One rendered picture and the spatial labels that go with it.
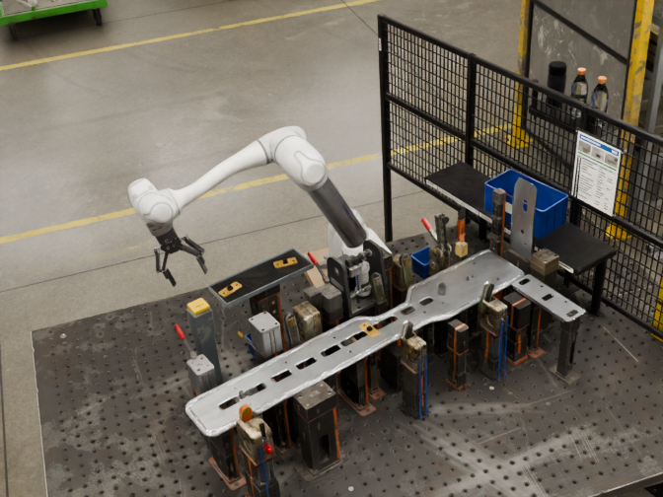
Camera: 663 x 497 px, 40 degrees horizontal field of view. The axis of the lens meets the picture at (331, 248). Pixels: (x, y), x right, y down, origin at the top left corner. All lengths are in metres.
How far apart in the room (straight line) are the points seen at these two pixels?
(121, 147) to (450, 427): 4.10
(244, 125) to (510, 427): 4.05
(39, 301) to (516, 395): 2.96
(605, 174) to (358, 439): 1.35
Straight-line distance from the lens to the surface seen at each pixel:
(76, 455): 3.45
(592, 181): 3.62
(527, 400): 3.45
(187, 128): 6.90
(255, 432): 2.86
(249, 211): 5.81
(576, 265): 3.55
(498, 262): 3.58
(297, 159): 3.30
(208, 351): 3.31
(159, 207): 3.16
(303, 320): 3.23
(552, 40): 5.78
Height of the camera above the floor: 3.13
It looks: 35 degrees down
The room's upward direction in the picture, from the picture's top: 4 degrees counter-clockwise
